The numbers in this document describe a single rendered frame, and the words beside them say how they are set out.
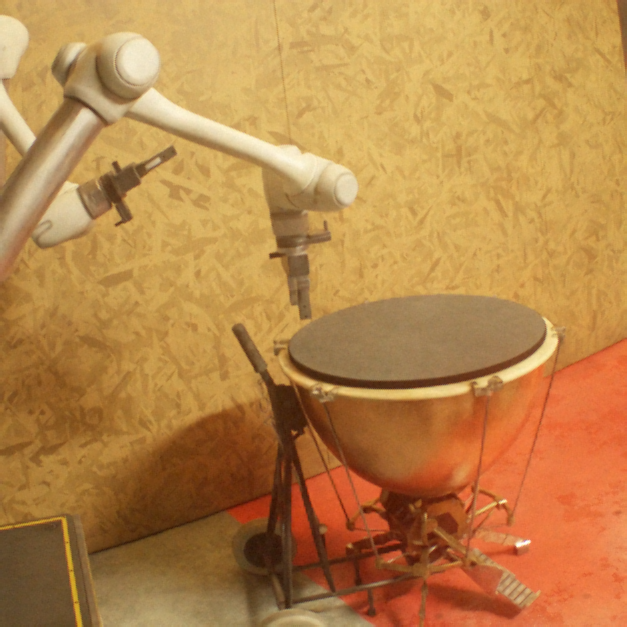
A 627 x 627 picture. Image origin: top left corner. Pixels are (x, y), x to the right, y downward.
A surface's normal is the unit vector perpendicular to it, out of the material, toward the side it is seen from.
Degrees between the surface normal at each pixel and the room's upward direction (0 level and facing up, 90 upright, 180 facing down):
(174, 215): 90
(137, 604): 0
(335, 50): 90
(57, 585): 0
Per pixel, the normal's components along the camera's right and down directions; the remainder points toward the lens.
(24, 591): -0.11, -0.96
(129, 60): 0.64, 0.07
